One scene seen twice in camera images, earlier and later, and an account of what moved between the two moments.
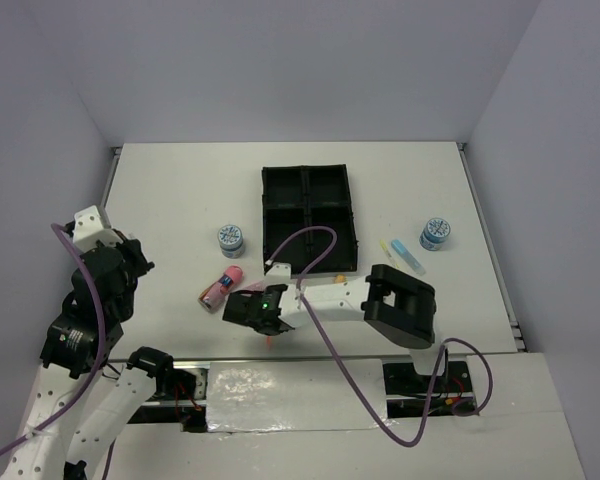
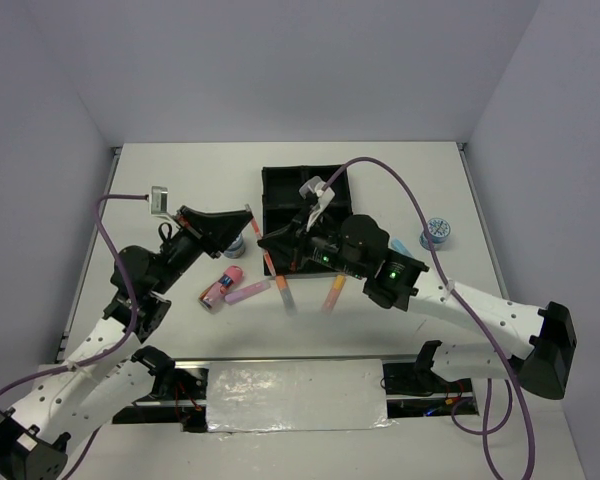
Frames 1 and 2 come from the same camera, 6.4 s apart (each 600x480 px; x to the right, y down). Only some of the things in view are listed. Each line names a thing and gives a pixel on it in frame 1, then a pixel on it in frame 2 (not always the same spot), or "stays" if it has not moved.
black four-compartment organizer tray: x=300 y=197 stays
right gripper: x=263 y=291 to x=289 y=243
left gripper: x=133 y=248 to x=213 y=233
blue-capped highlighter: x=410 y=259 stays
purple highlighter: x=258 y=286 stays
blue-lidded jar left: x=231 y=241 stays
